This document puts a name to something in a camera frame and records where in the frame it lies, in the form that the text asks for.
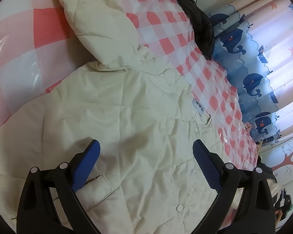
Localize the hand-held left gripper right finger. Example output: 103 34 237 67
192 139 276 234

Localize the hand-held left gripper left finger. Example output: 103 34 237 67
16 139 101 234

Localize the cream quilted jacket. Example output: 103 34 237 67
0 0 222 234

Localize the dark olive puffer garment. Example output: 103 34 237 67
257 155 277 183

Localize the whale print curtain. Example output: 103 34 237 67
207 0 293 147

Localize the black puffer jacket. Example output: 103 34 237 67
159 0 215 60

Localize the red white checkered bed sheet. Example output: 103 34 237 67
0 0 262 173

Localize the red tree wall decal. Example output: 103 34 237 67
271 139 293 183

